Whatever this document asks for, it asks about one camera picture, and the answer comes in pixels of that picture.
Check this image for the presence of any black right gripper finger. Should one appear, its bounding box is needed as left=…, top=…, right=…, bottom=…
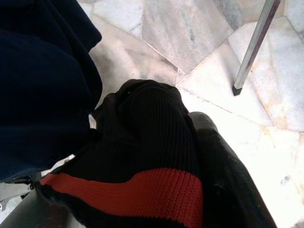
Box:
left=189, top=111, right=279, bottom=228

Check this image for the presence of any black knit garment red stripe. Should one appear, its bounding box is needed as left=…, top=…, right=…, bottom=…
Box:
left=38, top=79, right=205, bottom=228

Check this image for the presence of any silver metal clothes rack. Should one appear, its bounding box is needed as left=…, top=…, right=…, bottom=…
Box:
left=232, top=0, right=283, bottom=97

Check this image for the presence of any navy shirt red collar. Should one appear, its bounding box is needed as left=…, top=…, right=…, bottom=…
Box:
left=0, top=0, right=103, bottom=184

